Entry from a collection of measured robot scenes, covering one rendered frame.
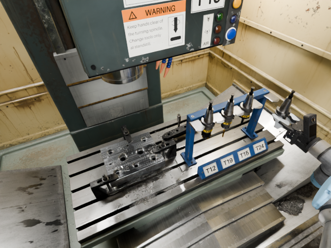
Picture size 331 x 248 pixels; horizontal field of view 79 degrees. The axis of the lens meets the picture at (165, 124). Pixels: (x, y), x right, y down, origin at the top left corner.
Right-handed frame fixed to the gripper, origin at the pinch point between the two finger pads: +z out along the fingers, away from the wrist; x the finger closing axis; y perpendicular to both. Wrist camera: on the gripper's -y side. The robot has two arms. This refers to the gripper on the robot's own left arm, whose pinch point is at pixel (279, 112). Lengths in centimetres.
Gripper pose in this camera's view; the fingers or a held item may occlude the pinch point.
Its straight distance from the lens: 110.7
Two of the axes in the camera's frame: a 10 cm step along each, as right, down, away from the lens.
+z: -4.2, -6.4, 6.4
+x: 9.1, -3.1, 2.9
